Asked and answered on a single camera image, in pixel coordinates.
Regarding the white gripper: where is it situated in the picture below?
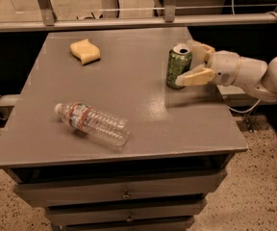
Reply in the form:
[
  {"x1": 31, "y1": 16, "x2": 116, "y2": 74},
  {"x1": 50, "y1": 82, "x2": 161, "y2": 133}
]
[{"x1": 175, "y1": 39, "x2": 239, "y2": 87}]

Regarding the metal railing frame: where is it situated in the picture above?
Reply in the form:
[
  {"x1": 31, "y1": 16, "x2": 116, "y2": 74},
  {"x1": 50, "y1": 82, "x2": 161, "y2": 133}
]
[{"x1": 0, "y1": 0, "x2": 277, "y2": 32}]

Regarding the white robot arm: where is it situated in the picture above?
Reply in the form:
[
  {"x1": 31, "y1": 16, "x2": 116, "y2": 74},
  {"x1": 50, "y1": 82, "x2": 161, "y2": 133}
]
[{"x1": 174, "y1": 39, "x2": 277, "y2": 103}]

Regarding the clear plastic water bottle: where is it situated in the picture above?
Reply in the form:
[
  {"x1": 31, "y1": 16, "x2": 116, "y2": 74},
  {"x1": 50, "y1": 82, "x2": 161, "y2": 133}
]
[{"x1": 54, "y1": 102, "x2": 130, "y2": 147}]

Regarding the yellow sponge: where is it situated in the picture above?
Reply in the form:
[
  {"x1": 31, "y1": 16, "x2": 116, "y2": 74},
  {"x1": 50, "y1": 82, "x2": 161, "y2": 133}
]
[{"x1": 70, "y1": 38, "x2": 101, "y2": 64}]

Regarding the grey drawer cabinet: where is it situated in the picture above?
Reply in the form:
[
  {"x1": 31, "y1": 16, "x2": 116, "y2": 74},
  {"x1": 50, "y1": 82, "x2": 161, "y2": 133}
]
[{"x1": 0, "y1": 28, "x2": 247, "y2": 231}]

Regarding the green soda can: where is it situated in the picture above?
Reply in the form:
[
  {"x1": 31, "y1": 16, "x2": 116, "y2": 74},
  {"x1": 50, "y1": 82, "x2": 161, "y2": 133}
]
[{"x1": 165, "y1": 43, "x2": 192, "y2": 90}]

